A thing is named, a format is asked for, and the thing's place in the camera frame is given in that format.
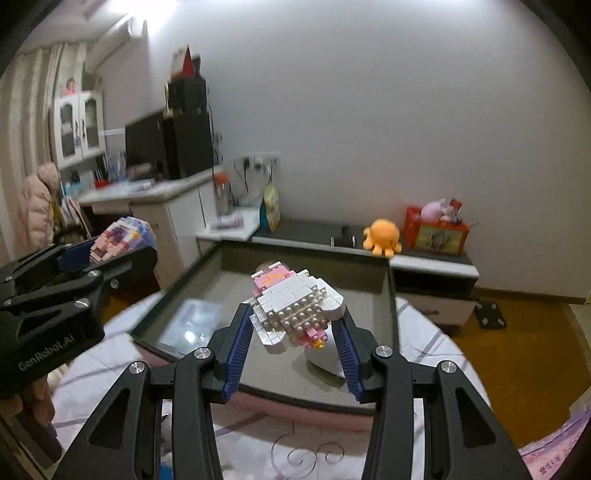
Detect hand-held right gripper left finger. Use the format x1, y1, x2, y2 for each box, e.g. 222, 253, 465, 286
53, 302, 254, 480

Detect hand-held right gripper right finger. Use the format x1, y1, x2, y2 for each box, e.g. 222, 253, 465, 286
333, 308, 532, 480

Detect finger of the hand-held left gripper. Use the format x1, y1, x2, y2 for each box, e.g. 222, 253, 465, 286
0, 247, 158, 320
0, 239, 101, 287

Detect pink purple brick figure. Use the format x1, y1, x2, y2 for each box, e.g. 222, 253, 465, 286
90, 216, 157, 266

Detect grey tray box pink sides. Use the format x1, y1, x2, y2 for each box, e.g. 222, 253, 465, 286
129, 239, 400, 418

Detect white brick figure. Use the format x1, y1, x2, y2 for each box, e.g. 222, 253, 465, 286
249, 261, 346, 356

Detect pink puffer jacket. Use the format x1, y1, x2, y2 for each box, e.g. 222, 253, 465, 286
18, 162, 63, 252

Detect white desk with drawers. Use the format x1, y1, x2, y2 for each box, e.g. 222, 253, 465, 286
78, 171, 222, 287

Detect white striped quilt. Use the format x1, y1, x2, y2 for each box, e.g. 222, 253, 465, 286
51, 295, 490, 480

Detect white bedside cabinet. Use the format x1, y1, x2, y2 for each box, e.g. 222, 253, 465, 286
196, 208, 262, 259

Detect low dark-top cabinet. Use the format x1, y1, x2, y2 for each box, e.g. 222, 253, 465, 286
252, 219, 480, 330

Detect small black gadget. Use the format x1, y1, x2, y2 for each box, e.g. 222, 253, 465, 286
330, 225, 357, 247

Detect clear bottle with red cap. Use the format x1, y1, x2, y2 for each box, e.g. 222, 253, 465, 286
213, 172, 233, 217

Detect white glass-door cabinet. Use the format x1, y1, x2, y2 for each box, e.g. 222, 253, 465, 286
48, 90, 108, 169

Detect orange octopus plush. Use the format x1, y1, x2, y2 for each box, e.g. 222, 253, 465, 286
362, 218, 403, 258

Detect black computer monitor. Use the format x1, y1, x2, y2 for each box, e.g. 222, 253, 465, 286
124, 108, 169, 169

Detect black computer tower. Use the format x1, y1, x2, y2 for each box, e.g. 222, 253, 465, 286
161, 108, 215, 181

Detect yellow blue snack bag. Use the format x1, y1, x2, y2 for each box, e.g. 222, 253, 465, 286
259, 185, 281, 232

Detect cream striped curtain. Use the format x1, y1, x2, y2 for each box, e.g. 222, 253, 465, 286
0, 41, 88, 259

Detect black square floor stand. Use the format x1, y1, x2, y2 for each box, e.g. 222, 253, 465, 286
475, 300, 506, 329

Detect red storage crate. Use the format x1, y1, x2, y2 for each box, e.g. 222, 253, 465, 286
405, 206, 471, 254

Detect pink plush toy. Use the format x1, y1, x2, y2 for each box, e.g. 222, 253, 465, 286
421, 198, 451, 221

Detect black speaker box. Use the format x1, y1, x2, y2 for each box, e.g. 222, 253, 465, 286
166, 76, 208, 116

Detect brown desk calendar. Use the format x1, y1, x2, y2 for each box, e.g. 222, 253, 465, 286
172, 46, 190, 79

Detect red triangular paper stand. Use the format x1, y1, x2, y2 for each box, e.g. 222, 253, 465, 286
181, 46, 201, 79

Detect white air conditioner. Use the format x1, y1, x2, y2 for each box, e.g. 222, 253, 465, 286
88, 16, 151, 70

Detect pink blanket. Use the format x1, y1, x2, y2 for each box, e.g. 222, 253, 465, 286
517, 406, 591, 480

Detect white wall power outlet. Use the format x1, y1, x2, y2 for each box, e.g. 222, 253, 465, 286
238, 151, 281, 169

